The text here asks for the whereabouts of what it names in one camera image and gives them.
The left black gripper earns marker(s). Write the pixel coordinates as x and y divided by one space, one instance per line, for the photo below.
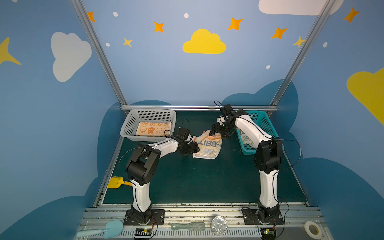
186 147

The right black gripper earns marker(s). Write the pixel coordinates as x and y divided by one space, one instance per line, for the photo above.
219 130

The cream rabbit lettered towel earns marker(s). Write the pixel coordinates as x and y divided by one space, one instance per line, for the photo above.
210 146

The orange white patterned towel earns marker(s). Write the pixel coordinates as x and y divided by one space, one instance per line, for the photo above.
149 129

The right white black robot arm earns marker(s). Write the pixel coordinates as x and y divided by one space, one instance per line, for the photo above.
268 159

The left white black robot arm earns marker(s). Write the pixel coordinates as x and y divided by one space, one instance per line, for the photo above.
141 169

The blue patterned towel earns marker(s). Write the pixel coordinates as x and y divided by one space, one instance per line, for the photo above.
247 142

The teal perforated plastic basket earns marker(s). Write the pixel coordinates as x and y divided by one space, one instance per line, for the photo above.
258 126

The yellow plastic scoop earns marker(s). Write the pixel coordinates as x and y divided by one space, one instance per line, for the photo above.
116 182

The green plastic brush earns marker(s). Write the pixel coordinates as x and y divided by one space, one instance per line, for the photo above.
193 226

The left small circuit board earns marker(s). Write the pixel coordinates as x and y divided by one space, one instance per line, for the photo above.
142 234

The small circuit board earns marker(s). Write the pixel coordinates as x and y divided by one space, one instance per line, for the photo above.
268 234
142 234

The right small circuit board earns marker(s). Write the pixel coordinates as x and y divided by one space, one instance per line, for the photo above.
268 234

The white tape roll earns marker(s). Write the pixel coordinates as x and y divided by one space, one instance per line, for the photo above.
313 230

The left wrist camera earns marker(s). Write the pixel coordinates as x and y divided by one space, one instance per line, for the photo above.
183 133

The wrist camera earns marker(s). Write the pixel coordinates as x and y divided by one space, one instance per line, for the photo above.
226 110
183 133

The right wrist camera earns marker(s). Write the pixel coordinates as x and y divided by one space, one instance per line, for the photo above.
226 110

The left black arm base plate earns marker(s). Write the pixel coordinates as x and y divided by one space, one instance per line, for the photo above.
157 216

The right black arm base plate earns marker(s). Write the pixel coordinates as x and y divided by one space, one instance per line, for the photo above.
256 217

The aluminium front rail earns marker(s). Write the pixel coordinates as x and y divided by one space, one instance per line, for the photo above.
295 215

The aluminium frame right post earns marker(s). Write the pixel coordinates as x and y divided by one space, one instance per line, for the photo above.
304 50

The aluminium frame post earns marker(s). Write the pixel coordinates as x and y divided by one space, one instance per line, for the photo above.
87 24
304 50

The aluminium frame left post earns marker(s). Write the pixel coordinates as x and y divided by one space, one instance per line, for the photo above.
87 24

